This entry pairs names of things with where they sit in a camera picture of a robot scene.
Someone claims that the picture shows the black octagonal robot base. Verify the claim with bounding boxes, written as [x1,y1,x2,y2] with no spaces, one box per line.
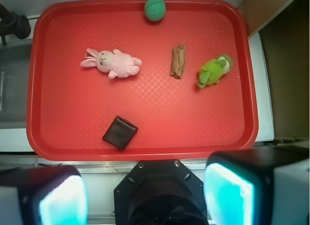
[114,160,208,225]

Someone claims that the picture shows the pink plush bunny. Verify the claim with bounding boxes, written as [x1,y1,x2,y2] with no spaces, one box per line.
[80,48,142,79]

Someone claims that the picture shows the green plush animal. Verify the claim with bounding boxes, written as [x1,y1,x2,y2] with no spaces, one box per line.
[197,54,233,89]

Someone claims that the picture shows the black clamp knob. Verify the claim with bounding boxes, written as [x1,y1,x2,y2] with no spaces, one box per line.
[0,4,31,46]

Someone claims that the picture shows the green textured ball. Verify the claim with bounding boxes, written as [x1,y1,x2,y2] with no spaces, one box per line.
[144,0,166,21]

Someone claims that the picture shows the brown wood piece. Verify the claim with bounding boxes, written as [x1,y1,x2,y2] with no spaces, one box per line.
[170,44,186,79]

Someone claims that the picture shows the brown cardboard box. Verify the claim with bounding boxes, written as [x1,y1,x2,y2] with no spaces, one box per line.
[238,0,310,144]

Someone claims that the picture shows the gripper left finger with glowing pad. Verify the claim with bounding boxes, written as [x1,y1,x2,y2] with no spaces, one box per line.
[0,166,88,225]

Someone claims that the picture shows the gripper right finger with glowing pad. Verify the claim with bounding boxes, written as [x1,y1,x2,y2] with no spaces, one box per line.
[203,145,310,225]

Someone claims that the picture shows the red plastic tray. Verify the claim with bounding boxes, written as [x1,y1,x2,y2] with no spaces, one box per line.
[26,0,258,161]

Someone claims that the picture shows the dark brown square pouch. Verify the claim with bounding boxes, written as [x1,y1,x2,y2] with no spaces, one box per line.
[102,116,139,151]

